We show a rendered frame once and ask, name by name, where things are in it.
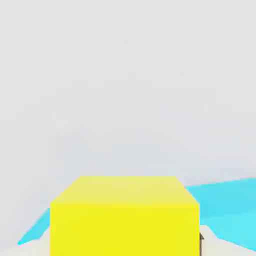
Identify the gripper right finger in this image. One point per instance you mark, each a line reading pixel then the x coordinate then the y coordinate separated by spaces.
pixel 216 247

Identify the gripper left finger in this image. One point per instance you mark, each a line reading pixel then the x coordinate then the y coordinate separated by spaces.
pixel 34 249

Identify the small yellow cube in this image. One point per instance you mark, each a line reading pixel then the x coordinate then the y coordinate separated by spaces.
pixel 124 226

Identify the large cyan box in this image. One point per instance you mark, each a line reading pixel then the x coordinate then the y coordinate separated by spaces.
pixel 230 202

